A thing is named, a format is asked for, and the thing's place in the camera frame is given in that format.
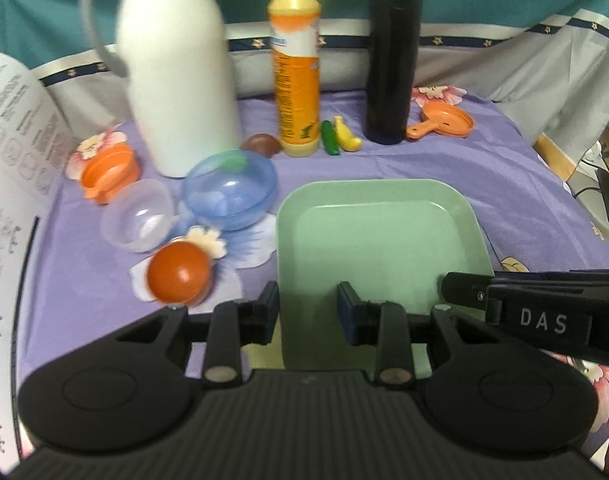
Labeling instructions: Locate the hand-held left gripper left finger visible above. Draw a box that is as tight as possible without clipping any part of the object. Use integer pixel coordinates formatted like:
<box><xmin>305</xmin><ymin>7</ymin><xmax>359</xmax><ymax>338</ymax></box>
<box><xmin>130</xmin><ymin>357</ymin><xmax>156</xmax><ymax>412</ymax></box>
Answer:
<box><xmin>115</xmin><ymin>281</ymin><xmax>281</xmax><ymax>387</ymax></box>

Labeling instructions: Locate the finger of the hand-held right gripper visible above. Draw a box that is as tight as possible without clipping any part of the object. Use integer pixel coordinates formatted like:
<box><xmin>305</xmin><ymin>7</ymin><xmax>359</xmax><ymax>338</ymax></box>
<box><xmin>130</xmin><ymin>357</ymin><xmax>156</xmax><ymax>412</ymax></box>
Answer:
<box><xmin>441</xmin><ymin>271</ymin><xmax>496</xmax><ymax>319</ymax></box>

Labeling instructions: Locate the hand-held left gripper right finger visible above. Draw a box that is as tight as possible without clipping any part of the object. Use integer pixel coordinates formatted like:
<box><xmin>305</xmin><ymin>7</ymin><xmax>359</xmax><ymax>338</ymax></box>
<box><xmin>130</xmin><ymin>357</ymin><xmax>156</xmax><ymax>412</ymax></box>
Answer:
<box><xmin>337</xmin><ymin>281</ymin><xmax>502</xmax><ymax>388</ymax></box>

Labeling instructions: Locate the green square plate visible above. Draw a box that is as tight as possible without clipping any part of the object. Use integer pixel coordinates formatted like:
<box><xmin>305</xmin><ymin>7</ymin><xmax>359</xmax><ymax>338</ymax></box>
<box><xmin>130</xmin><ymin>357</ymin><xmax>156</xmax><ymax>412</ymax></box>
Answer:
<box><xmin>276</xmin><ymin>178</ymin><xmax>496</xmax><ymax>373</ymax></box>

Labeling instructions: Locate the orange bowl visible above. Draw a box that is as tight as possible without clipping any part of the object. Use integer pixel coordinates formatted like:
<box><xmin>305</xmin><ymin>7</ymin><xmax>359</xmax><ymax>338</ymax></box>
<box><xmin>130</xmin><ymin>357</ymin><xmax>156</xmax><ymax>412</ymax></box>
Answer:
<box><xmin>147</xmin><ymin>241</ymin><xmax>214</xmax><ymax>306</ymax></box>

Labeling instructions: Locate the purple floral blanket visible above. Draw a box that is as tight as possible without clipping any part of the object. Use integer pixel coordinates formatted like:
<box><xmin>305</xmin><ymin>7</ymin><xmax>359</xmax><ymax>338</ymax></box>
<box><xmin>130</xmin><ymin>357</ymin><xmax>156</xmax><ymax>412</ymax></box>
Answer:
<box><xmin>14</xmin><ymin>87</ymin><xmax>609</xmax><ymax>466</ymax></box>

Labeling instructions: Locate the blue transparent bowl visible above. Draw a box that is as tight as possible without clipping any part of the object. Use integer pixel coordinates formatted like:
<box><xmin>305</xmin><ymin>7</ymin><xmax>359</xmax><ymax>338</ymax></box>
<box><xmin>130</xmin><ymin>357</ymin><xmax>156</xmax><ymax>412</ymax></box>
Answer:
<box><xmin>182</xmin><ymin>150</ymin><xmax>278</xmax><ymax>232</ymax></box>

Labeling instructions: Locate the clear plastic bowl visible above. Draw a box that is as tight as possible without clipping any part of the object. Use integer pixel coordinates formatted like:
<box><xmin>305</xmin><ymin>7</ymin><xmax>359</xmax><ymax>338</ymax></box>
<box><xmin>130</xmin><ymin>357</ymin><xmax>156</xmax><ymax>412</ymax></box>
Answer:
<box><xmin>100</xmin><ymin>179</ymin><xmax>175</xmax><ymax>253</ymax></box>

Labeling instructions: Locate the white power adapter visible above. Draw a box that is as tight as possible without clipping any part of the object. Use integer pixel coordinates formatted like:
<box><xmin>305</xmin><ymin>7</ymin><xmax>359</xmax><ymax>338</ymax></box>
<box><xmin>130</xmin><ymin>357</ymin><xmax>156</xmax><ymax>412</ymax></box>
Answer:
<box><xmin>579</xmin><ymin>142</ymin><xmax>607</xmax><ymax>168</ymax></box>

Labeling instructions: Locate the brown toy mushroom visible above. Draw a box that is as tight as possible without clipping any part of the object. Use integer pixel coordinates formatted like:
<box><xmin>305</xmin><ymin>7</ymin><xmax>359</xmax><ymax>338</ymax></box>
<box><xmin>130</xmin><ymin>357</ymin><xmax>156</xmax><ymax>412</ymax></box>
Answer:
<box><xmin>241</xmin><ymin>133</ymin><xmax>282</xmax><ymax>157</ymax></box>

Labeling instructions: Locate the orange toy pan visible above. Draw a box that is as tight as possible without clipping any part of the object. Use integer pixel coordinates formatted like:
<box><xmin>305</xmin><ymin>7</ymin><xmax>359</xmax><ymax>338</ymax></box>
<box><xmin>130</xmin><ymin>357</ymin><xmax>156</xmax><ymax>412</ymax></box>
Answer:
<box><xmin>405</xmin><ymin>104</ymin><xmax>476</xmax><ymax>141</ymax></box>

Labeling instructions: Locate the green toy cucumber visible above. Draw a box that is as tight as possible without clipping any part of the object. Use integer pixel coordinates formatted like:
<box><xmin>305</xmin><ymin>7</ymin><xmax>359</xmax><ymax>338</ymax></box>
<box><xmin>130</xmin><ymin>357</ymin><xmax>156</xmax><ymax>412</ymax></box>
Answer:
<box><xmin>321</xmin><ymin>120</ymin><xmax>341</xmax><ymax>157</ymax></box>

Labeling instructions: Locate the yellow toy banana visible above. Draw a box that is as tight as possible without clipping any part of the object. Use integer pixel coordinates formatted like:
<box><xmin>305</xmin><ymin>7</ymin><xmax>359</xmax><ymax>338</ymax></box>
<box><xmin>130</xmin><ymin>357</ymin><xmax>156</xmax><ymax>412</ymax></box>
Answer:
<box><xmin>333</xmin><ymin>116</ymin><xmax>363</xmax><ymax>152</ymax></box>

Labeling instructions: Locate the small orange toy cup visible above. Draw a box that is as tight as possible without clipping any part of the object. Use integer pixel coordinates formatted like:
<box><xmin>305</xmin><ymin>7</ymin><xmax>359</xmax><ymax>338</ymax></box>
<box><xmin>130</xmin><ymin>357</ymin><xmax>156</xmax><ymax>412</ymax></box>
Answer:
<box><xmin>81</xmin><ymin>144</ymin><xmax>139</xmax><ymax>205</ymax></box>

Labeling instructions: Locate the yellow and orange bottle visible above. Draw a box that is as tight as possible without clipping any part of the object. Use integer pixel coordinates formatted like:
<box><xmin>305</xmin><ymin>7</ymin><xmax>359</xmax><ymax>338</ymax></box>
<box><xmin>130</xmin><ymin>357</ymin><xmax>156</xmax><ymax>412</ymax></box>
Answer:
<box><xmin>267</xmin><ymin>0</ymin><xmax>323</xmax><ymax>158</ymax></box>

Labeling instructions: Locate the tall black bottle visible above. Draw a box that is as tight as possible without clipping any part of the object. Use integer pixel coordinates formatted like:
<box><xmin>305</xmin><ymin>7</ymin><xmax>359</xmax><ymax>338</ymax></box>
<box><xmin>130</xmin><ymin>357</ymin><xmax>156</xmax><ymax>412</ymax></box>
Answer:
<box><xmin>365</xmin><ymin>0</ymin><xmax>424</xmax><ymax>145</ymax></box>

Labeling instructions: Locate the white instruction sheet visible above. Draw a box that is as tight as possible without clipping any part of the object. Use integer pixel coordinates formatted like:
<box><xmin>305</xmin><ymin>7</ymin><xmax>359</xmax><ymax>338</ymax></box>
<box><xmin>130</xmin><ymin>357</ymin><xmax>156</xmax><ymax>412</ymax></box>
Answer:
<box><xmin>0</xmin><ymin>49</ymin><xmax>80</xmax><ymax>476</ymax></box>

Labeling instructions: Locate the white jug with grey handle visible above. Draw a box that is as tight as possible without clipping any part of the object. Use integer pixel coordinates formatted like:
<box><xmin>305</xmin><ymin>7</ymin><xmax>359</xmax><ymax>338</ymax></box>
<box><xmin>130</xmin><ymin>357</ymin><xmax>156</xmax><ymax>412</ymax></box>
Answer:
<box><xmin>79</xmin><ymin>0</ymin><xmax>242</xmax><ymax>179</ymax></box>

